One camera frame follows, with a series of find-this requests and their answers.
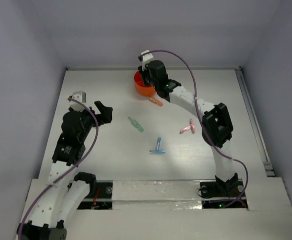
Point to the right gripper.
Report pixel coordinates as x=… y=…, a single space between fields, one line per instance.
x=142 y=73

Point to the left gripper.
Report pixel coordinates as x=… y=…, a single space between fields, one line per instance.
x=105 y=116

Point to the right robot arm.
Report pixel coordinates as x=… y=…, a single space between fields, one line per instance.
x=217 y=125

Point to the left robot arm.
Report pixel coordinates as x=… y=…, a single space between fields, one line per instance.
x=50 y=213

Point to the orange round organizer container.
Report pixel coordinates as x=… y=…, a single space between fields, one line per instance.
x=141 y=89

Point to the orange highlighter pen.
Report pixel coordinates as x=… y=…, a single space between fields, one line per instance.
x=155 y=101

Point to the green highlighter pen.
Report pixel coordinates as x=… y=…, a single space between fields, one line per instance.
x=136 y=124

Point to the blue pen flat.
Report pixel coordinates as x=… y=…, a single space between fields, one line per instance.
x=157 y=151

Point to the pink pen lower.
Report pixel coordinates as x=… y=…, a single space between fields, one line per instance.
x=185 y=129

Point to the pink pen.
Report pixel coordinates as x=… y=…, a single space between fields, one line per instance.
x=192 y=127
x=185 y=129

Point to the pink pen upper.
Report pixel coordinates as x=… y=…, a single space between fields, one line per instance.
x=192 y=127

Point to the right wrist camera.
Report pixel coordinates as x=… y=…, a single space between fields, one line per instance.
x=145 y=58

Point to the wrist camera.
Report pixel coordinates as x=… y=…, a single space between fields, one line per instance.
x=145 y=58
x=79 y=96

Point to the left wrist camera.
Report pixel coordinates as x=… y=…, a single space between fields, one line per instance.
x=79 y=96

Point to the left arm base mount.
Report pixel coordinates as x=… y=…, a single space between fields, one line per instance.
x=101 y=199

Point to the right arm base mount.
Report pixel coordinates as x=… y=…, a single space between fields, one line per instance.
x=214 y=198

